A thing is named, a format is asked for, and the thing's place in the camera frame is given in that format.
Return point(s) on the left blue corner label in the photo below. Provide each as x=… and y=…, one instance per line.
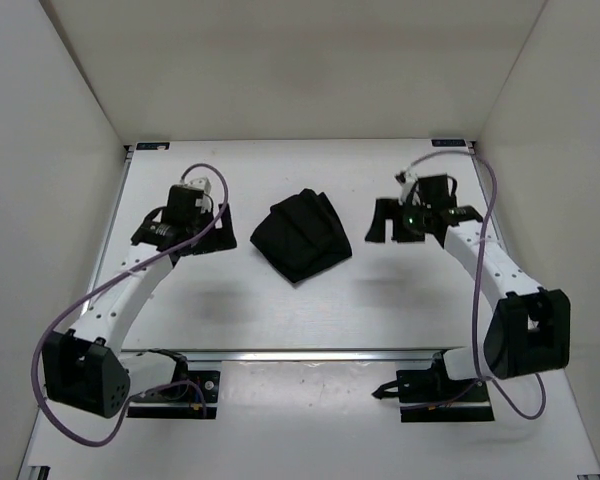
x=152, y=146

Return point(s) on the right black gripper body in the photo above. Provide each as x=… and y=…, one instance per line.
x=413, y=219

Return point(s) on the aluminium table front rail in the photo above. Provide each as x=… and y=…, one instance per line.
x=310, y=355

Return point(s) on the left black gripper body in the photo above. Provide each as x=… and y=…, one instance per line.
x=202, y=220

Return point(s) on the blue corner label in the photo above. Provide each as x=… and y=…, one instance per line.
x=152, y=146
x=448, y=143

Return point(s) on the black pleated skirt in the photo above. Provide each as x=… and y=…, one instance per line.
x=302, y=236

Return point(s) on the right blue corner label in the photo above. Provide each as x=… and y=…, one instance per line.
x=448, y=143

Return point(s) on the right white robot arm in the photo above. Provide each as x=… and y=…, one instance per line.
x=529, y=331

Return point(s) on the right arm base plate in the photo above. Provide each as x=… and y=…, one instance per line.
x=429, y=397

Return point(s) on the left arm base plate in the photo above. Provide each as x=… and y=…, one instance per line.
x=182, y=402

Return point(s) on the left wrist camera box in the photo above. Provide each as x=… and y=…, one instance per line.
x=200, y=183

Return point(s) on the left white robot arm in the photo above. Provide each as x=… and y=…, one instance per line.
x=83, y=367

